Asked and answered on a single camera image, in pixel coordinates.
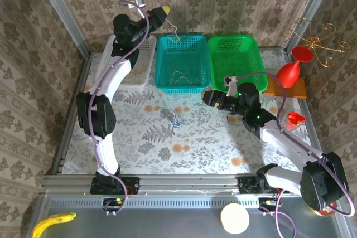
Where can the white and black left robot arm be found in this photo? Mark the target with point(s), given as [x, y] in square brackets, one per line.
[106, 151]

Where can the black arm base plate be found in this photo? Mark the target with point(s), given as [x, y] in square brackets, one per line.
[134, 185]
[245, 185]

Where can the aluminium side rail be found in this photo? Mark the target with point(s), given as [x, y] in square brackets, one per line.
[64, 143]
[312, 125]

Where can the clear plastic cup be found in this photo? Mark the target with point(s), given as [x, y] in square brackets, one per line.
[290, 127]

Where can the teal plastic basket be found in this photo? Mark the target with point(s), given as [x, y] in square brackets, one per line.
[181, 57]

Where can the red wine glass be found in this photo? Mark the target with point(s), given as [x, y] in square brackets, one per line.
[290, 75]

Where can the wooden board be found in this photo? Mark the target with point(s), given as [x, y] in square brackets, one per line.
[298, 90]

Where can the green plastic basket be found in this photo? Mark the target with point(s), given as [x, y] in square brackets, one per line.
[237, 57]

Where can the long aluminium rail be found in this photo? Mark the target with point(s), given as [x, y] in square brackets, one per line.
[189, 182]

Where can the floral tablecloth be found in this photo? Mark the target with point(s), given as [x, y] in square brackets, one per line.
[195, 151]

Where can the round red tin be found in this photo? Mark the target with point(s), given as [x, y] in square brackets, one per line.
[326, 213]

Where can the white plastic basket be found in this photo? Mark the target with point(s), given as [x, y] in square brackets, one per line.
[145, 54]

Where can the aluminium frame post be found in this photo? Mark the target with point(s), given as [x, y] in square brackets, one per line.
[63, 12]
[311, 12]

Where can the red foil candy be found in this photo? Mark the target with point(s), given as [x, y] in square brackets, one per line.
[296, 118]

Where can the yellow banana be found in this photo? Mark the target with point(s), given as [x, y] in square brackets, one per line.
[50, 221]

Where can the round cream disc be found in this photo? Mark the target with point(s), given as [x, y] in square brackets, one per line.
[235, 218]

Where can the small circuit board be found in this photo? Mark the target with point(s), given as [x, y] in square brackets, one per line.
[114, 201]
[265, 201]

